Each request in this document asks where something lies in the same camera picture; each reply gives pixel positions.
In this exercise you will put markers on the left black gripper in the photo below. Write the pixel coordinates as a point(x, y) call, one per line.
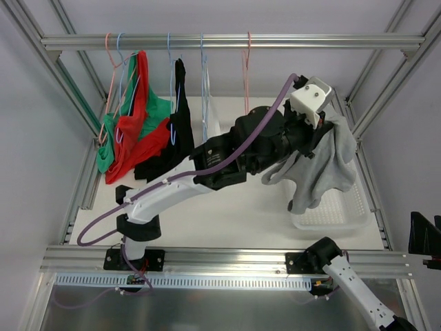
point(311, 140)

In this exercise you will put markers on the grey tank top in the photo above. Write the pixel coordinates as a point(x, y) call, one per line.
point(329, 169)

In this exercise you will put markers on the white tank top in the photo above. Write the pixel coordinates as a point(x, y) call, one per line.
point(214, 128)

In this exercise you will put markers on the pink hanger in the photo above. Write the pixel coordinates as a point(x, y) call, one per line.
point(245, 69)
point(103, 134)

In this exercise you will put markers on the blue hanger of white top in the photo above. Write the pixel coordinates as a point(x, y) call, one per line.
point(204, 92)

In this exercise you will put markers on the black tank top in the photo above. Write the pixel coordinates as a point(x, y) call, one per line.
point(180, 142)

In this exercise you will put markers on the blue hanger of black top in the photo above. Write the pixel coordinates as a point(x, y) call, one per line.
point(174, 99)

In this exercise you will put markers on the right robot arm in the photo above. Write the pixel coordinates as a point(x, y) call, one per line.
point(325, 256)

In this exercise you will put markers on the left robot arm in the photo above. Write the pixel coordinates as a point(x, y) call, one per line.
point(255, 142)

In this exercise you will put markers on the green tank top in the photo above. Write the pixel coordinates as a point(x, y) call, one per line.
point(155, 107)

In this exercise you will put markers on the red tank top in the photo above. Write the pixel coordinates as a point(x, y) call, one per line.
point(138, 138)

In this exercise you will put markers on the blue hanger of red top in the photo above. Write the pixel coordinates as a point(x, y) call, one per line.
point(122, 93)

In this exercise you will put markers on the white plastic basket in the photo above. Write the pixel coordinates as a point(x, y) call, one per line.
point(337, 211)

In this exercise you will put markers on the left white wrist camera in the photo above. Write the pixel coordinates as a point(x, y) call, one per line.
point(310, 96)

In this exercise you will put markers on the aluminium hanging rail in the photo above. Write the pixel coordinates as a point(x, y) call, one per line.
point(385, 40)

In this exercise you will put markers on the aluminium frame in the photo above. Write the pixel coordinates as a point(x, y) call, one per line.
point(44, 140)

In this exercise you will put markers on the white slotted cable duct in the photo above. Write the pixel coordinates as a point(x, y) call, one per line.
point(180, 281)

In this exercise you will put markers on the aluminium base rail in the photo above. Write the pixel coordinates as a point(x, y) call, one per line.
point(380, 264)

